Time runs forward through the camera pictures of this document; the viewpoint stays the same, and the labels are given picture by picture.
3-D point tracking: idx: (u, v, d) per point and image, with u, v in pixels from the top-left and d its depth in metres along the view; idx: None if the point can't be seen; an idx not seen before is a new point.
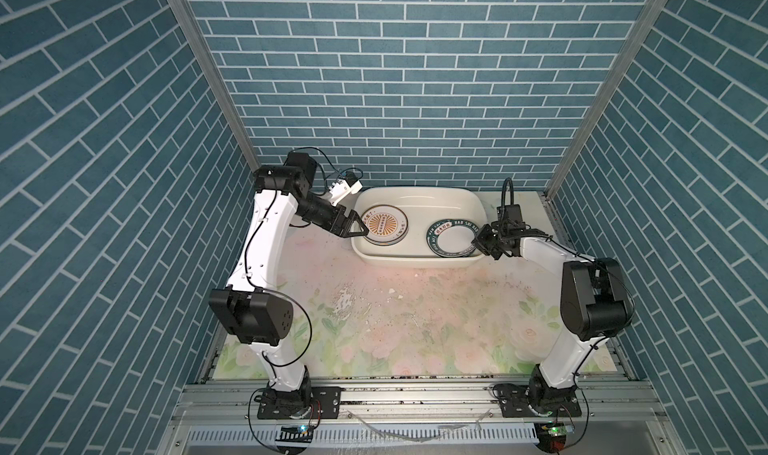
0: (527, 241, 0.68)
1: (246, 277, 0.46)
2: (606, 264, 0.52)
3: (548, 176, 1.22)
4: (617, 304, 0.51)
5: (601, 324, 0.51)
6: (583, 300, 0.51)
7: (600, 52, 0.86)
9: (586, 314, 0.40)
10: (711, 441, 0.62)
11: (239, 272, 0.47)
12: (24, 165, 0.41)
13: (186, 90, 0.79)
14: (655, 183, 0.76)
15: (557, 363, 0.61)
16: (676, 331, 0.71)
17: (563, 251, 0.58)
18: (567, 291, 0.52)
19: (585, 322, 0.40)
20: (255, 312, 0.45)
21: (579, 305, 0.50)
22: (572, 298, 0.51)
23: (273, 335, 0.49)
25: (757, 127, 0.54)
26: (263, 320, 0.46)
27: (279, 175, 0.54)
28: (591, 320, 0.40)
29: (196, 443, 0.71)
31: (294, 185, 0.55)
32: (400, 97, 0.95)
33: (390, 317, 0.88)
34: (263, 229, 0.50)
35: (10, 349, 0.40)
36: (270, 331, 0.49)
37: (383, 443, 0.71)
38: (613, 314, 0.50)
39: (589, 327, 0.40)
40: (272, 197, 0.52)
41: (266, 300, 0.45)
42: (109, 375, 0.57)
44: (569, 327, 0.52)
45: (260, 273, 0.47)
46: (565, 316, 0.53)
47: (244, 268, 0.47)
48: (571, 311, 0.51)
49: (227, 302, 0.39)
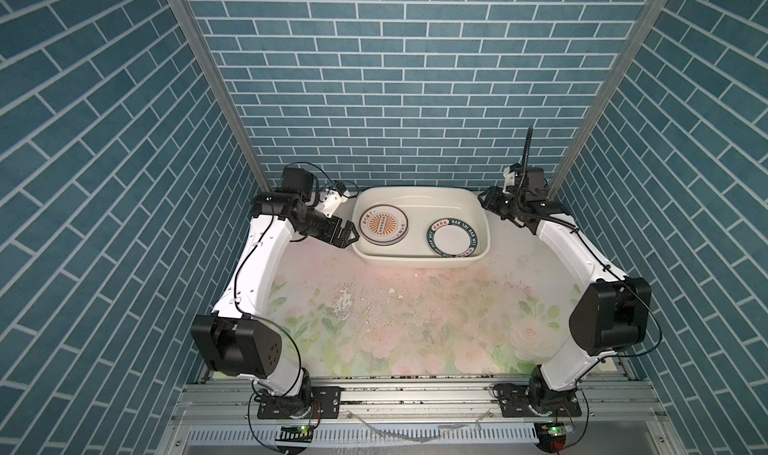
0: (550, 228, 0.59)
1: (234, 303, 0.44)
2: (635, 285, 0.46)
3: (548, 176, 1.22)
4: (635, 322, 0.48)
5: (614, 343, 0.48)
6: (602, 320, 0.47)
7: (600, 52, 0.86)
9: (600, 333, 0.48)
10: (710, 440, 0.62)
11: (227, 297, 0.44)
12: (24, 164, 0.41)
13: (186, 90, 0.79)
14: (655, 183, 0.76)
15: (561, 368, 0.60)
16: (676, 330, 0.71)
17: (589, 259, 0.51)
18: (585, 305, 0.47)
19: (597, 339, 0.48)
20: (241, 344, 0.42)
21: (594, 323, 0.47)
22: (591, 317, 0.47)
23: (261, 368, 0.44)
25: (757, 127, 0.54)
26: (249, 352, 0.43)
27: (277, 202, 0.54)
28: (604, 338, 0.48)
29: (196, 443, 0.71)
31: (292, 211, 0.55)
32: (400, 97, 0.95)
33: (390, 317, 0.88)
34: (257, 251, 0.48)
35: (10, 349, 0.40)
36: (254, 366, 0.44)
37: (383, 443, 0.71)
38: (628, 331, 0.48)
39: (600, 343, 0.48)
40: (269, 222, 0.51)
41: (252, 329, 0.41)
42: (109, 374, 0.57)
44: (581, 340, 0.49)
45: (248, 298, 0.44)
46: (578, 330, 0.50)
47: (233, 294, 0.44)
48: (584, 326, 0.48)
49: (210, 330, 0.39)
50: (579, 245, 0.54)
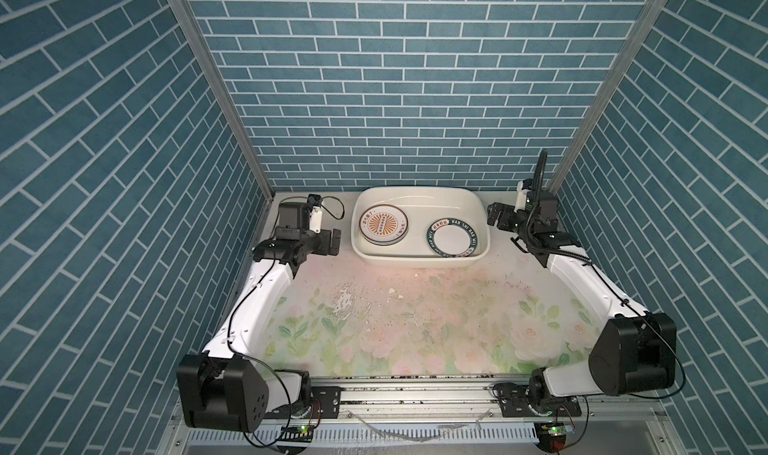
0: (567, 263, 0.56)
1: (227, 342, 0.43)
2: (658, 323, 0.43)
3: (548, 175, 1.21)
4: (660, 364, 0.43)
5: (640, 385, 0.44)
6: (626, 359, 0.43)
7: (599, 52, 0.86)
9: (625, 376, 0.44)
10: (710, 440, 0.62)
11: (220, 337, 0.43)
12: (24, 164, 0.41)
13: (186, 90, 0.79)
14: (655, 183, 0.76)
15: (566, 382, 0.58)
16: (676, 330, 0.71)
17: (605, 293, 0.49)
18: (606, 343, 0.44)
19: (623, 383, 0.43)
20: (229, 387, 0.39)
21: (620, 366, 0.43)
22: (611, 356, 0.43)
23: (243, 420, 0.41)
25: (757, 126, 0.55)
26: (235, 400, 0.40)
27: (278, 249, 0.56)
28: (629, 380, 0.44)
29: (195, 443, 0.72)
31: (291, 256, 0.56)
32: (400, 97, 0.95)
33: (390, 316, 0.88)
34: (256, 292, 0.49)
35: (10, 349, 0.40)
36: (237, 415, 0.41)
37: (383, 443, 0.71)
38: (651, 372, 0.44)
39: (627, 386, 0.44)
40: (269, 265, 0.53)
41: (243, 370, 0.39)
42: (109, 374, 0.57)
44: (602, 381, 0.45)
45: (241, 338, 0.43)
46: (598, 369, 0.46)
47: (227, 334, 0.43)
48: (606, 367, 0.44)
49: (197, 374, 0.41)
50: (593, 280, 0.51)
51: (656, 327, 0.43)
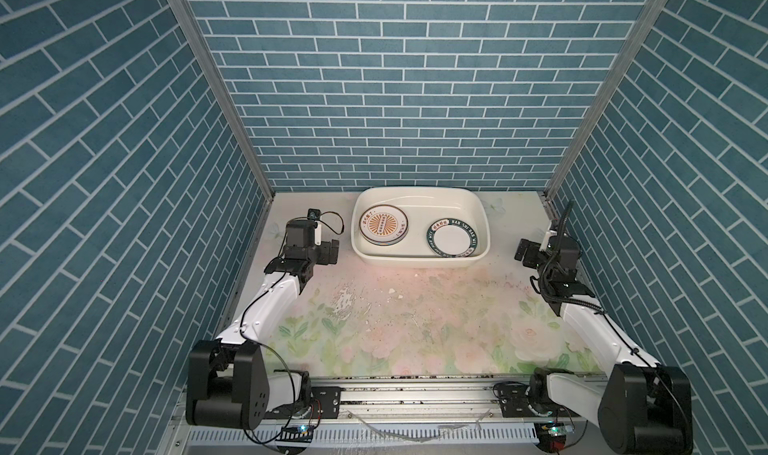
0: (579, 311, 0.56)
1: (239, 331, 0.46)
2: (669, 375, 0.42)
3: (548, 176, 1.22)
4: (675, 425, 0.40)
5: (652, 444, 0.40)
6: (633, 403, 0.41)
7: (599, 52, 0.86)
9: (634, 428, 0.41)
10: (710, 440, 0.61)
11: (233, 326, 0.46)
12: (24, 164, 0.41)
13: (186, 90, 0.79)
14: (655, 183, 0.76)
15: (567, 394, 0.58)
16: (676, 330, 0.71)
17: (615, 341, 0.48)
18: (613, 389, 0.42)
19: (633, 435, 0.41)
20: (238, 371, 0.41)
21: (627, 415, 0.41)
22: (620, 402, 0.41)
23: (246, 411, 0.41)
25: (757, 127, 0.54)
26: (240, 384, 0.41)
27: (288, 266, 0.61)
28: (639, 434, 0.41)
29: (196, 443, 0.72)
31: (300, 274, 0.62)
32: (400, 97, 0.95)
33: (390, 316, 0.88)
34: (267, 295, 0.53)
35: (10, 349, 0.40)
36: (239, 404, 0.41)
37: (383, 443, 0.71)
38: (666, 432, 0.41)
39: (638, 442, 0.41)
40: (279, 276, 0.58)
41: (252, 354, 0.42)
42: (109, 374, 0.57)
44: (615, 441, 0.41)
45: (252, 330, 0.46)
46: (609, 426, 0.43)
47: (238, 325, 0.47)
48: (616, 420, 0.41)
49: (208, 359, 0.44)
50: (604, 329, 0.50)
51: (667, 382, 0.41)
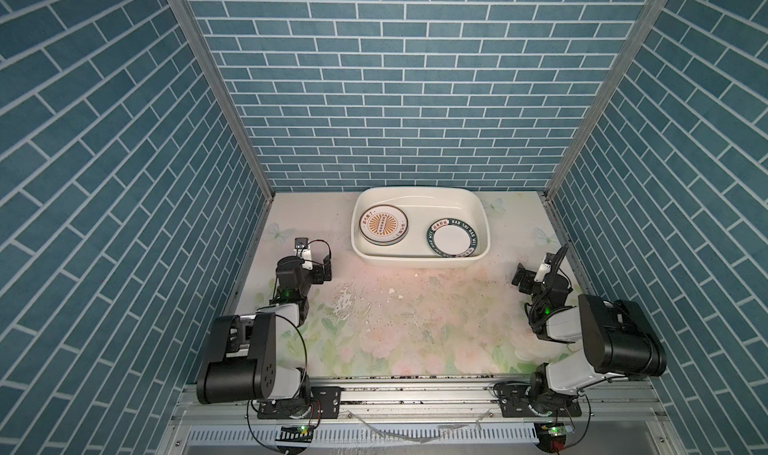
0: (554, 324, 0.67)
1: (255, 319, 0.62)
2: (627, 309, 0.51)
3: (548, 176, 1.22)
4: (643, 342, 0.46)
5: (624, 352, 0.46)
6: (600, 317, 0.50)
7: (600, 52, 0.86)
9: (606, 337, 0.47)
10: (711, 441, 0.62)
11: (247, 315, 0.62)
12: (24, 165, 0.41)
13: (186, 90, 0.79)
14: (655, 183, 0.76)
15: (565, 372, 0.59)
16: (676, 331, 0.71)
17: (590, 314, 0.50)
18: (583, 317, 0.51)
19: (607, 345, 0.46)
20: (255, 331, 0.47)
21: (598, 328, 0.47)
22: (590, 320, 0.49)
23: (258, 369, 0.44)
25: (757, 127, 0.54)
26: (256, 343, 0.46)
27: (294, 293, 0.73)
28: (613, 343, 0.46)
29: (196, 443, 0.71)
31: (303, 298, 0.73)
32: (400, 97, 0.95)
33: (390, 316, 0.88)
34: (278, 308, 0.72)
35: (10, 349, 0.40)
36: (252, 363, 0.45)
37: (383, 443, 0.71)
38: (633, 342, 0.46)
39: (612, 352, 0.46)
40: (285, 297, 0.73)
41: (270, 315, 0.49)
42: (109, 374, 0.57)
44: (593, 360, 0.46)
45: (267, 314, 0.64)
46: (587, 351, 0.48)
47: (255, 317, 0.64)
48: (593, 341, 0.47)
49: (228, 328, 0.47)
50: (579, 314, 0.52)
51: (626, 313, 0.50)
